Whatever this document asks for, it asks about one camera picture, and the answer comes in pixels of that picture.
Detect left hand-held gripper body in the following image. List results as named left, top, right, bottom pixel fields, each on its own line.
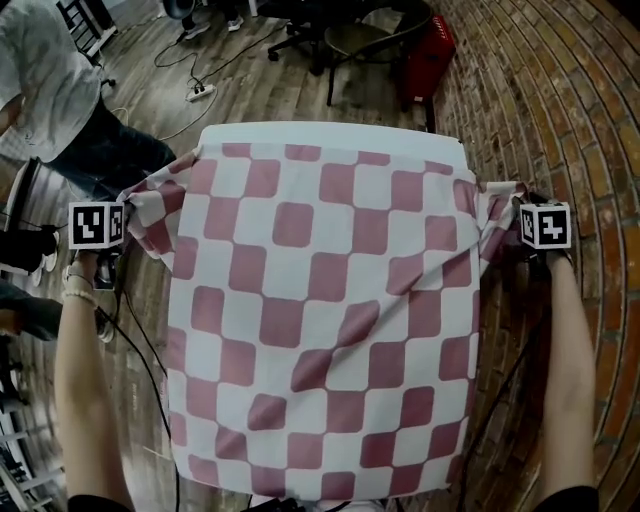
left=68, top=201, right=126, bottom=291

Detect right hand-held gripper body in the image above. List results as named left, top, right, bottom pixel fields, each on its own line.
left=519, top=194, right=572, bottom=279

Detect pink checkered tablecloth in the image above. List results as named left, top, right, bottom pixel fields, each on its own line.
left=122, top=142, right=531, bottom=501

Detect person's right forearm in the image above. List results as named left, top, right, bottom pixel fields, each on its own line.
left=537, top=248, right=599, bottom=512

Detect person's left forearm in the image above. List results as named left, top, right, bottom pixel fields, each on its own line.
left=52, top=249, right=136, bottom=512

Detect red case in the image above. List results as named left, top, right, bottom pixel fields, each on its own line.
left=399, top=13, right=457, bottom=114

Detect black round fan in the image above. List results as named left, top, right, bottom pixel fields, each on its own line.
left=162, top=0, right=199, bottom=21

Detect white table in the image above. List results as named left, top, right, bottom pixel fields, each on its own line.
left=197, top=121, right=469, bottom=174

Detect white metal rack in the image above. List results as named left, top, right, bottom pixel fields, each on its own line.
left=0, top=424, right=66, bottom=512

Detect olive mesh chair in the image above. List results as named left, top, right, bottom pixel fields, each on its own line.
left=323, top=0, right=434, bottom=134

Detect person's white trousers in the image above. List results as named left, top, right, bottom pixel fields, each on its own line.
left=249, top=494, right=391, bottom=512

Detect white bead bracelet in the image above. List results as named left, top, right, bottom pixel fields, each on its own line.
left=60, top=287, right=100, bottom=309

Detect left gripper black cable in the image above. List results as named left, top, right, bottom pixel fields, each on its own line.
left=94, top=284, right=181, bottom=512

